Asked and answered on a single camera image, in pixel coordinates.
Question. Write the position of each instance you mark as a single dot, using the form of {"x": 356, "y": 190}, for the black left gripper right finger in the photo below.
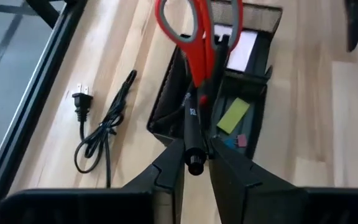
{"x": 228, "y": 174}

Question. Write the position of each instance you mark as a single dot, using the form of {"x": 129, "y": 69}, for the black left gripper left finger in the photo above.
{"x": 166, "y": 186}

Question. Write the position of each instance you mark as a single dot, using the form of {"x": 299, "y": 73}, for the blue binder clip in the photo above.
{"x": 229, "y": 143}

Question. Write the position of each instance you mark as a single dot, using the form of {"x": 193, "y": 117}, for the pink binder clip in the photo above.
{"x": 242, "y": 140}

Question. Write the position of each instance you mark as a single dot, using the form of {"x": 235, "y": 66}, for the yellow-green sticky note pad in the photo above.
{"x": 233, "y": 115}

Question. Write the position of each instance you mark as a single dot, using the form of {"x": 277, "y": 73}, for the black mesh desk organizer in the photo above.
{"x": 253, "y": 17}

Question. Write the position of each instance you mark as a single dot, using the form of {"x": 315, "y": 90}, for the pale pink sticky note pad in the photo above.
{"x": 242, "y": 49}

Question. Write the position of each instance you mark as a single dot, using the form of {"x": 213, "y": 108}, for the black metal table frame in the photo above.
{"x": 25, "y": 118}

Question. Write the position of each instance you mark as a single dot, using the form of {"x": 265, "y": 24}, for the black frame bracket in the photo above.
{"x": 43, "y": 12}

